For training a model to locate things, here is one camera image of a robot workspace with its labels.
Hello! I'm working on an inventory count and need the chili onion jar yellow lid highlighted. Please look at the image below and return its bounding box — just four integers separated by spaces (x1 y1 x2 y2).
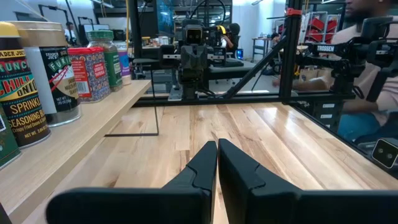
0 21 52 149

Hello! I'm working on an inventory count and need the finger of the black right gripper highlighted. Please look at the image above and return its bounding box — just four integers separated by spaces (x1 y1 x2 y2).
193 49 208 78
179 49 194 78

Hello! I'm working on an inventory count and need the garlic powder jar purple label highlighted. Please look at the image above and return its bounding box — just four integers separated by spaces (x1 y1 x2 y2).
113 40 132 86

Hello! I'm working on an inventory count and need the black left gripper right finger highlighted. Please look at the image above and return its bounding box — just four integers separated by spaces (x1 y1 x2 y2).
218 138 398 224

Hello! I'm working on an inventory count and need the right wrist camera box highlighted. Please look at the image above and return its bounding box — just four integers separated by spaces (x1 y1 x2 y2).
183 24 205 46

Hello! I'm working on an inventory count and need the red storage bin rack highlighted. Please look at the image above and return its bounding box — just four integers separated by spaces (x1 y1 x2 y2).
305 16 340 44

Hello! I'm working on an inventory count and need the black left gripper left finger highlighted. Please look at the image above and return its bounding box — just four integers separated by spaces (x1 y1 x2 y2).
46 140 218 224

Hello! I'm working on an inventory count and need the grey depth camera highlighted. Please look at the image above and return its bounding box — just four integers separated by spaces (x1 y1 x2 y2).
371 138 398 170

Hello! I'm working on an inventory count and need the oregano jar green lid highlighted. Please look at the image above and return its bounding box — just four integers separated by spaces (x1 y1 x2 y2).
86 29 124 93

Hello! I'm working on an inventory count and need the person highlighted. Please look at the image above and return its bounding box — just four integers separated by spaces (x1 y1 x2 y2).
221 22 242 59
63 21 78 45
272 0 398 147

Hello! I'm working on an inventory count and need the furikake seasoning jar tan lid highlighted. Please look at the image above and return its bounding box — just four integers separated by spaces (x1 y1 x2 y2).
9 21 83 128

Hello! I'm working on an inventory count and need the cardboard box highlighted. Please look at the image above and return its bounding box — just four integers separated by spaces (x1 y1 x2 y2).
298 67 334 91

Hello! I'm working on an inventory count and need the dark green spice tin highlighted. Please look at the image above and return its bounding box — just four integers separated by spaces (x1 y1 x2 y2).
0 104 22 170

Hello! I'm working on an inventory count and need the wooden shelf with black frame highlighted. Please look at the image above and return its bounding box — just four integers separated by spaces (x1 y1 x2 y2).
0 58 160 224

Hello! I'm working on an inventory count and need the smoked paprika tin red lid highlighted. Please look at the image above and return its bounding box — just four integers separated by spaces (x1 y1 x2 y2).
67 47 111 104

